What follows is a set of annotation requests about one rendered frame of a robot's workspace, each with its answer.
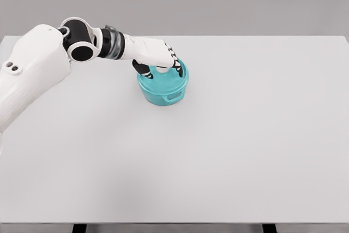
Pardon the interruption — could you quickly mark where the teal pot lid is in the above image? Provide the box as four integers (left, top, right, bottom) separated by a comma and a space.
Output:
137, 57, 189, 93

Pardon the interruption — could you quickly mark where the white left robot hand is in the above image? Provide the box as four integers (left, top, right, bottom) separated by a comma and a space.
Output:
131, 37, 184, 79

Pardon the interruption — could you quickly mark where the teal pot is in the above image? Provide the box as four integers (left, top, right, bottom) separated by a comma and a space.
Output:
137, 61, 190, 107

